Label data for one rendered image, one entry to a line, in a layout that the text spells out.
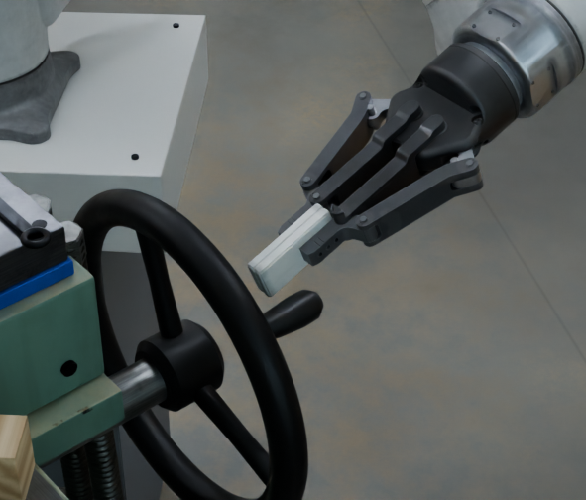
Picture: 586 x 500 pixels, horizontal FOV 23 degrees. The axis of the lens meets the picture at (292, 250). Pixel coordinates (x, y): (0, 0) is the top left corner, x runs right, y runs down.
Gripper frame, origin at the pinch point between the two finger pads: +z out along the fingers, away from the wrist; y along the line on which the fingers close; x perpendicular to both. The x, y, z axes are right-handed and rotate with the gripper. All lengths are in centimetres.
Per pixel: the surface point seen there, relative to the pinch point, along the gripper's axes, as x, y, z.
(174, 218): -5.8, -4.7, 5.4
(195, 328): 5.5, -5.0, 7.9
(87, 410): -1.4, -0.4, 18.6
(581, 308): 121, -46, -63
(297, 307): 0.7, 3.5, 3.0
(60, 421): -2.2, -0.6, 20.5
